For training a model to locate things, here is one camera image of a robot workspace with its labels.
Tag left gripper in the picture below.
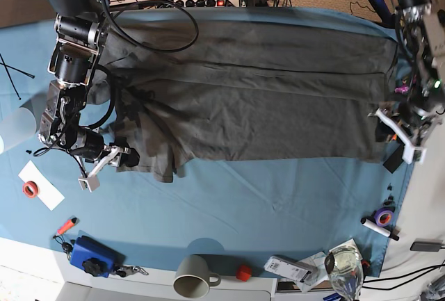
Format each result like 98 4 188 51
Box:
368 102 440 148

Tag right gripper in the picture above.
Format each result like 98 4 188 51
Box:
71 129 140 178

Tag grey T-shirt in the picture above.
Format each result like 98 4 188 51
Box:
88 21 398 183

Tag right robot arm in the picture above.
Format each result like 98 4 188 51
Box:
33 0 140 180

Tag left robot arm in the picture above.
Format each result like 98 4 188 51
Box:
380 0 444 154

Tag black remote control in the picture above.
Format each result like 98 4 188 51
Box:
383 145 405 174

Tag purple tape roll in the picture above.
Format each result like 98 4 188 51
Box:
373 208 394 227

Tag orange marker pen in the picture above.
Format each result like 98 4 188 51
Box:
53 217 77 238

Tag white paper sheet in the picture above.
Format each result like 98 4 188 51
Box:
18 161 65 211

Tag white black marker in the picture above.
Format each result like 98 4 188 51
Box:
360 218 399 241

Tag red tape roll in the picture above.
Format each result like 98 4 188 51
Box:
22 181 39 199

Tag blue clamp block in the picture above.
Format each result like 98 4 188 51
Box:
70 236 118 278

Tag metal carabiner keys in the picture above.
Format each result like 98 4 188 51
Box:
112 266 149 278

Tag frosted plastic cup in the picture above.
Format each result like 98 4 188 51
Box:
1 107 37 153

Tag blue table cloth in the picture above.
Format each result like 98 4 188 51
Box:
1 7 412 275

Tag grey ceramic mug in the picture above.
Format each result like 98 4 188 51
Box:
172 255 221 299

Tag clear wine glass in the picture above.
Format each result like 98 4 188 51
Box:
325 245 364 301

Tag red cube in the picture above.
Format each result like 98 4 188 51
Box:
236 264 252 282

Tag white barcode box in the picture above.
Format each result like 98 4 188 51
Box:
264 256 317 282

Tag black power strip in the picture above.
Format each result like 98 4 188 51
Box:
173 0 239 8

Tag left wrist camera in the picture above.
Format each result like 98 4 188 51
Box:
402 145 427 164

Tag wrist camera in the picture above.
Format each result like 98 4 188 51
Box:
402 145 427 164
78 176 100 193

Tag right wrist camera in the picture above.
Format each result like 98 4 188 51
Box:
78 176 100 193

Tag black cable tie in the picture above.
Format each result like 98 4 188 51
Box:
0 54 35 100

